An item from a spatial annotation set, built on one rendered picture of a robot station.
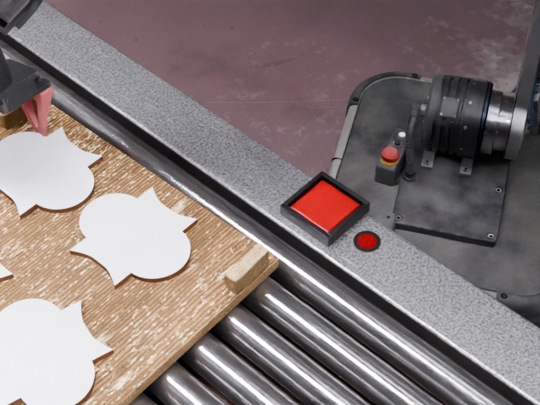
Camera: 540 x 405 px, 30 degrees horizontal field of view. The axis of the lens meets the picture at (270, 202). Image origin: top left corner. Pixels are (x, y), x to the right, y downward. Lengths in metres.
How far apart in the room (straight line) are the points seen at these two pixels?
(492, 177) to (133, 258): 1.18
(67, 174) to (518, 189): 1.20
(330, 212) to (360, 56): 1.66
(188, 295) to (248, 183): 0.19
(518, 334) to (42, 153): 0.60
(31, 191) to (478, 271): 1.07
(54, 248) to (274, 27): 1.83
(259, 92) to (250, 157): 1.44
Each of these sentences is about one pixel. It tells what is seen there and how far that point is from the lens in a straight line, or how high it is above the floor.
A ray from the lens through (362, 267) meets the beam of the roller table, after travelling 1.16.
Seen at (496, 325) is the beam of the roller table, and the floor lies 0.91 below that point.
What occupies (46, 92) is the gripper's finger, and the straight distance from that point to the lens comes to 1.23.
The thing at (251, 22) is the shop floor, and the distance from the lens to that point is 2.93.
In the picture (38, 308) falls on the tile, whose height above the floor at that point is 0.94.
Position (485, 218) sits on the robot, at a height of 0.26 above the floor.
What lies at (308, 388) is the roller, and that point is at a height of 0.91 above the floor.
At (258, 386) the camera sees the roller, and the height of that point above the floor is 0.92.
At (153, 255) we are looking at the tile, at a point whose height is 0.94.
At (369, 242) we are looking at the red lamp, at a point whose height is 0.92.
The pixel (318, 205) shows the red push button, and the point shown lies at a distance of 1.19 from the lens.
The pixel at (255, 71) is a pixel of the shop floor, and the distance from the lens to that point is 2.77.
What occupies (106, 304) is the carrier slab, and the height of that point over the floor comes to 0.94.
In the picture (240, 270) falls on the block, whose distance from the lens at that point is 1.09.
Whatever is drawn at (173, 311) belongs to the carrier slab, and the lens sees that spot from 1.10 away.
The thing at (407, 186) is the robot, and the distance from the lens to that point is 2.13.
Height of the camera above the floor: 1.83
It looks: 49 degrees down
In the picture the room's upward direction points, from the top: 1 degrees counter-clockwise
